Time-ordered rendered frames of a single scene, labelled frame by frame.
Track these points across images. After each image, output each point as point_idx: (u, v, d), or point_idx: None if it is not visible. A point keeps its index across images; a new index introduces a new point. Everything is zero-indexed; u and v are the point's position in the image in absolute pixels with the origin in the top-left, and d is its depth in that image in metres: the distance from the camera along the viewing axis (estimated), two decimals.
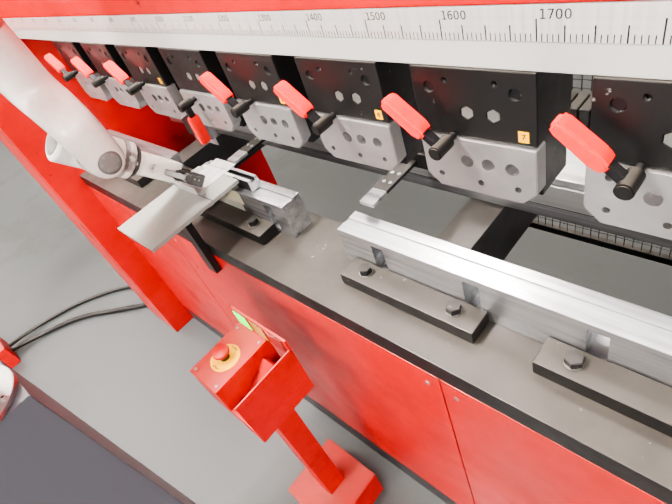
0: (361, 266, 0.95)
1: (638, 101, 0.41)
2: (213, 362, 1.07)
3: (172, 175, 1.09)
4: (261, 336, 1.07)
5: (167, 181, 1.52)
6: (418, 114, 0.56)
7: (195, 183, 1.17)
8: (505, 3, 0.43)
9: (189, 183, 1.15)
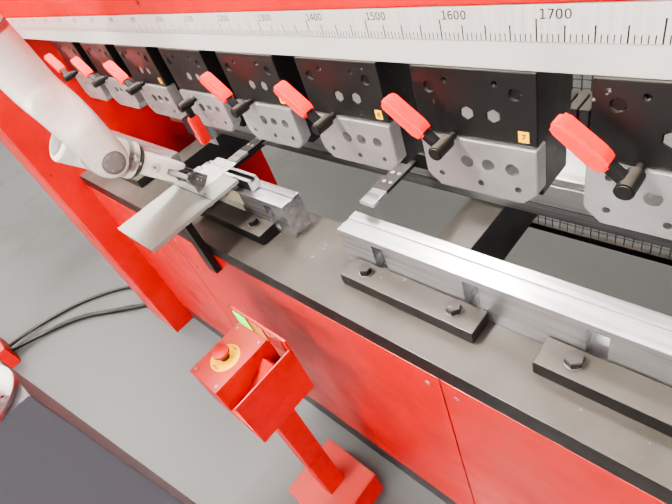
0: (361, 266, 0.95)
1: (638, 101, 0.41)
2: (213, 362, 1.07)
3: (175, 175, 1.10)
4: (261, 336, 1.07)
5: (167, 181, 1.52)
6: (418, 114, 0.56)
7: (198, 183, 1.17)
8: (505, 3, 0.43)
9: (192, 183, 1.15)
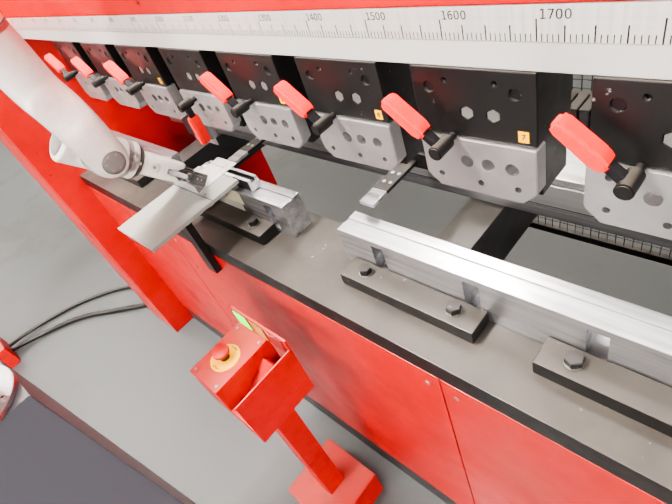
0: (361, 266, 0.95)
1: (638, 101, 0.41)
2: (213, 362, 1.07)
3: (175, 175, 1.10)
4: (261, 336, 1.07)
5: (167, 181, 1.52)
6: (418, 114, 0.56)
7: (198, 183, 1.17)
8: (505, 3, 0.43)
9: (192, 183, 1.15)
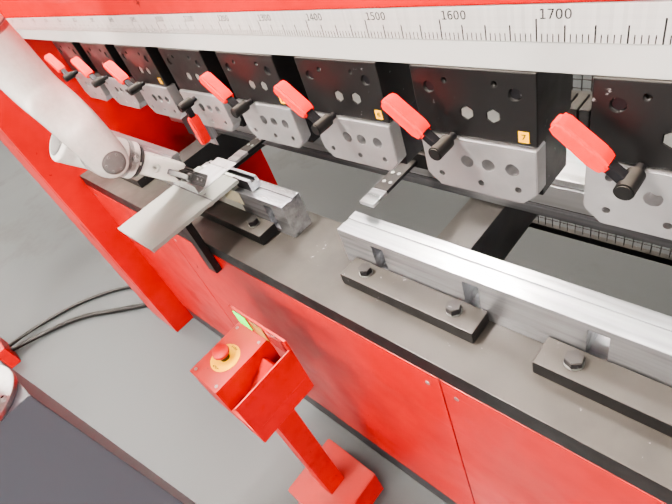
0: (361, 266, 0.95)
1: (638, 101, 0.41)
2: (213, 362, 1.07)
3: (175, 175, 1.10)
4: (261, 336, 1.07)
5: (167, 181, 1.52)
6: (418, 114, 0.56)
7: (198, 183, 1.17)
8: (505, 3, 0.43)
9: (192, 183, 1.15)
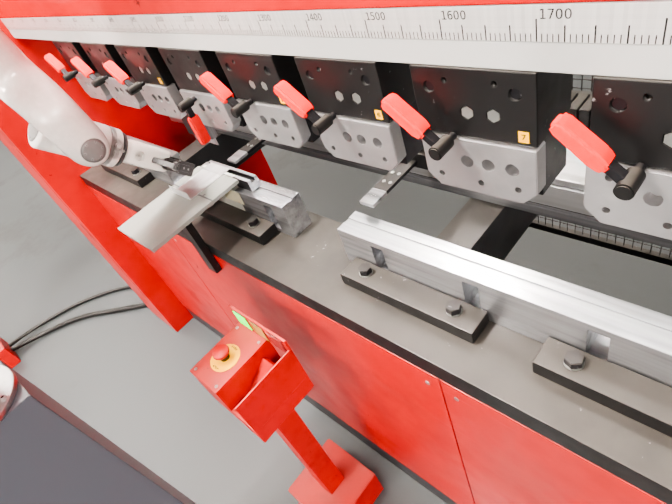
0: (361, 266, 0.95)
1: (638, 101, 0.41)
2: (213, 362, 1.07)
3: (160, 163, 1.06)
4: (261, 336, 1.07)
5: (167, 181, 1.52)
6: (418, 114, 0.56)
7: (184, 172, 1.14)
8: (505, 3, 0.43)
9: (178, 172, 1.12)
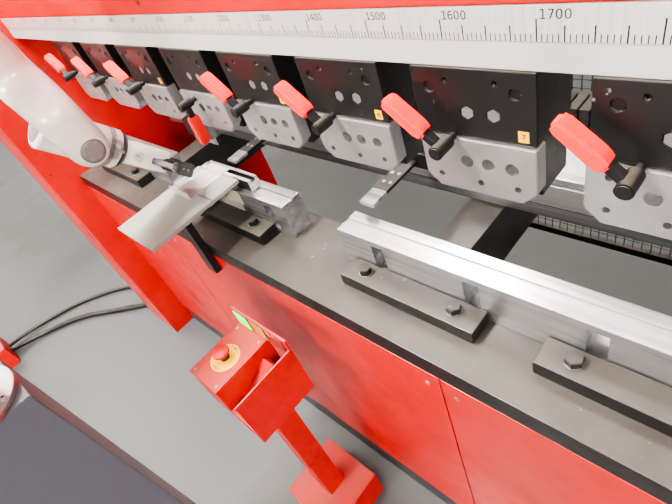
0: (361, 266, 0.95)
1: (638, 101, 0.41)
2: (213, 362, 1.07)
3: (160, 164, 1.06)
4: (261, 336, 1.07)
5: (167, 181, 1.52)
6: (418, 114, 0.56)
7: (184, 173, 1.14)
8: (505, 3, 0.43)
9: (178, 173, 1.12)
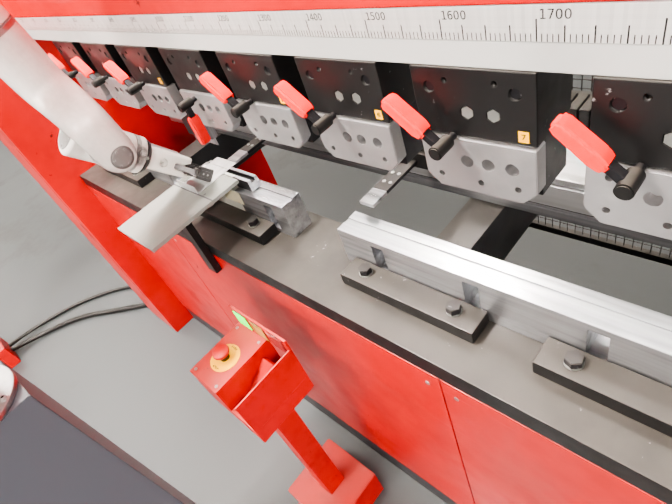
0: (361, 266, 0.95)
1: (638, 101, 0.41)
2: (213, 362, 1.07)
3: (182, 169, 1.11)
4: (261, 336, 1.07)
5: (167, 181, 1.52)
6: (418, 114, 0.56)
7: (204, 178, 1.18)
8: (505, 3, 0.43)
9: (198, 178, 1.16)
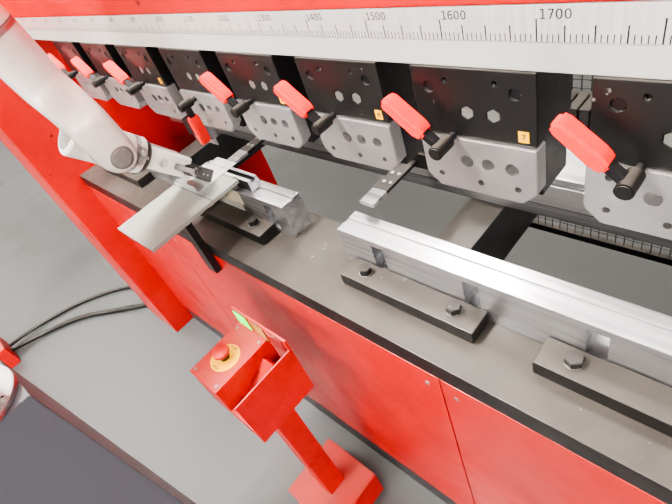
0: (361, 266, 0.95)
1: (638, 101, 0.41)
2: (213, 362, 1.07)
3: (182, 169, 1.11)
4: (261, 336, 1.07)
5: (167, 181, 1.52)
6: (418, 114, 0.56)
7: (204, 178, 1.18)
8: (505, 3, 0.43)
9: (198, 178, 1.16)
